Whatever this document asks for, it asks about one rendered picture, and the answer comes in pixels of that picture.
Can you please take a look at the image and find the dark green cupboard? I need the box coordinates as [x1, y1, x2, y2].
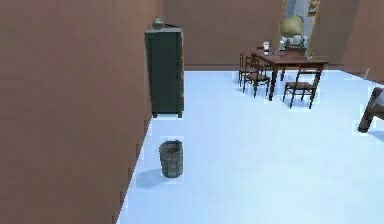
[144, 23, 185, 119]

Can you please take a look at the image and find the brown wooden dining table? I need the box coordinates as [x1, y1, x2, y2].
[250, 47, 330, 102]

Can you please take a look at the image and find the grey woven bin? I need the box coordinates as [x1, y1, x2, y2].
[158, 140, 185, 179]

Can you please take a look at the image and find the dark wooden chair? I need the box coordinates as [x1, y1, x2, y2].
[237, 52, 254, 88]
[282, 64, 322, 110]
[242, 55, 271, 99]

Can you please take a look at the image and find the brown wooden bed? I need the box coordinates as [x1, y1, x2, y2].
[357, 87, 384, 134]

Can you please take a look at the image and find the olive round pot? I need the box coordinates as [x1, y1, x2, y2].
[151, 16, 166, 30]

